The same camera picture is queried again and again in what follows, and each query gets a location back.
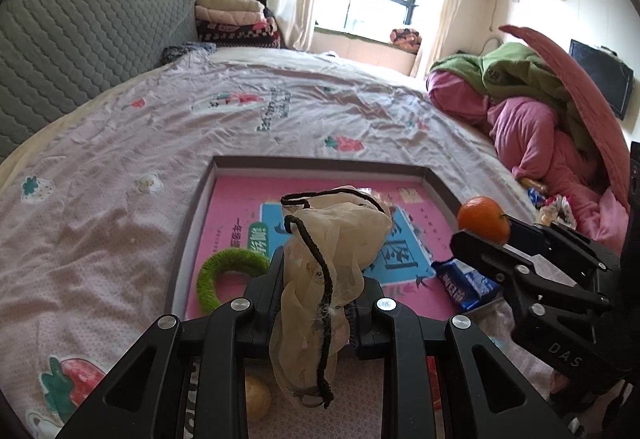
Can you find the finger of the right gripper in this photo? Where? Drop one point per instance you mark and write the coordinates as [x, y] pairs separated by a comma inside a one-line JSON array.
[[590, 264], [515, 263]]

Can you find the grey shallow cardboard box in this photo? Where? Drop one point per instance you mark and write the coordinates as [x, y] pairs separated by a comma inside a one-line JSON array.
[[238, 205]]

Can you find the pink strawberry bedsheet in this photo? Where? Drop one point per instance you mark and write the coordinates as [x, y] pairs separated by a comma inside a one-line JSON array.
[[93, 205]]

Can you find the green blanket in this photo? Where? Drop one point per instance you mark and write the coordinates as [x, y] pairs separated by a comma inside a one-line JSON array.
[[515, 70]]

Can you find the red blue snack bag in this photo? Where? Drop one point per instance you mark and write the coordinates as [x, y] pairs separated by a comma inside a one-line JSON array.
[[434, 384]]

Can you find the pink quilt pile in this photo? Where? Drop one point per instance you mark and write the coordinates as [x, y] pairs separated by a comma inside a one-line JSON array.
[[530, 143]]

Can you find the red white snack bag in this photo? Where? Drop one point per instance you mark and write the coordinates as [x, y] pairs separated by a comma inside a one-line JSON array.
[[373, 199]]

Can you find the blue snack packet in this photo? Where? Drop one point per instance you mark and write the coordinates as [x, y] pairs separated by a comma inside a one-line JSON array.
[[467, 288]]

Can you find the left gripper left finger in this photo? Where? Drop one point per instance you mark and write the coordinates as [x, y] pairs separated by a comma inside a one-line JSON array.
[[145, 394]]

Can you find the patterned bag on sill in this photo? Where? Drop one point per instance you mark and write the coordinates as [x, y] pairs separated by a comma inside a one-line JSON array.
[[406, 39]]

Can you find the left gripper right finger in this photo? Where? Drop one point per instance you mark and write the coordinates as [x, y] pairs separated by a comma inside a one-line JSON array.
[[483, 394]]

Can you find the person's right hand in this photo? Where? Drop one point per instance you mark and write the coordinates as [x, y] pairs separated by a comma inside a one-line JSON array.
[[558, 382]]

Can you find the stack of folded blankets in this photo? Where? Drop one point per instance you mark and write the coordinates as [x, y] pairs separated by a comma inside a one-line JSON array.
[[237, 23]]

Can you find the grey quilted headboard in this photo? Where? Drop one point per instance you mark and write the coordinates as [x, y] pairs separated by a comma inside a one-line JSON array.
[[56, 55]]

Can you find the dark cloth by headboard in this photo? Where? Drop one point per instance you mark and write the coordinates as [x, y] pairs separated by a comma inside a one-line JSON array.
[[174, 52]]

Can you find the wrapped biscuit snacks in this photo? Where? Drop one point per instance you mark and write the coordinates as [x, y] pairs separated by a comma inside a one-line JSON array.
[[549, 208]]

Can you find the tan walnut ball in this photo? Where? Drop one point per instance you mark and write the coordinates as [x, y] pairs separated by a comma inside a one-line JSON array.
[[257, 397]]

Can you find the beige organza scrunchie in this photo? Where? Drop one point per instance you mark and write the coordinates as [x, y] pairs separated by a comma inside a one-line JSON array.
[[332, 237]]

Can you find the small orange mandarin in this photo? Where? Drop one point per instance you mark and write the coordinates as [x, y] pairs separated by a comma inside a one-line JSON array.
[[485, 218]]

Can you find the black wall television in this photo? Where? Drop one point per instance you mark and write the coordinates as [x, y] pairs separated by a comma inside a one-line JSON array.
[[612, 76]]

